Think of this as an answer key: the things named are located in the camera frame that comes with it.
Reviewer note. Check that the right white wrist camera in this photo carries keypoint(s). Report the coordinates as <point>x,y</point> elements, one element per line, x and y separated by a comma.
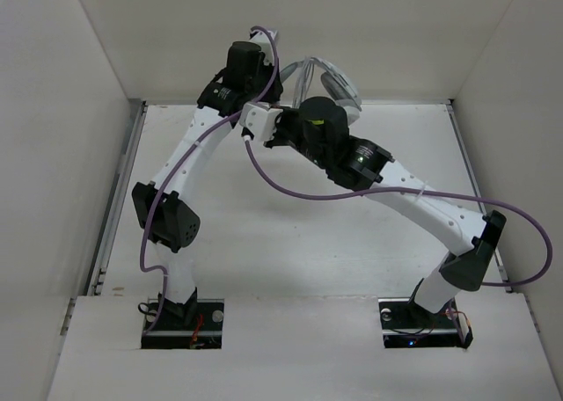
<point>258,121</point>

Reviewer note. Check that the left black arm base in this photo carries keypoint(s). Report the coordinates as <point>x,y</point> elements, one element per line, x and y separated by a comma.
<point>204,332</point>

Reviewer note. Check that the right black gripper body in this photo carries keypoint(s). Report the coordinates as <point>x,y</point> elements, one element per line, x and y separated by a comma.
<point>289,132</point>

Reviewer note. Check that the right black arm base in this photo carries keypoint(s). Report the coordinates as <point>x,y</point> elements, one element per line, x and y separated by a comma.
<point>405,325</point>

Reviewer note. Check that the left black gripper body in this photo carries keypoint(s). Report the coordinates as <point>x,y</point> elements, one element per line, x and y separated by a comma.
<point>256,83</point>

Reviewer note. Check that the white grey headphones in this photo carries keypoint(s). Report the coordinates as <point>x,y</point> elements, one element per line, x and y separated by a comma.
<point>335,82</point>

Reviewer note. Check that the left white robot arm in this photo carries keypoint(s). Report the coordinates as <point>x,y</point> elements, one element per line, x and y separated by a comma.
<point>162,207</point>

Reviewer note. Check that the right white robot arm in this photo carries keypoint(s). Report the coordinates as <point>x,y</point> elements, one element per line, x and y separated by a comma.
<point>470,237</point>

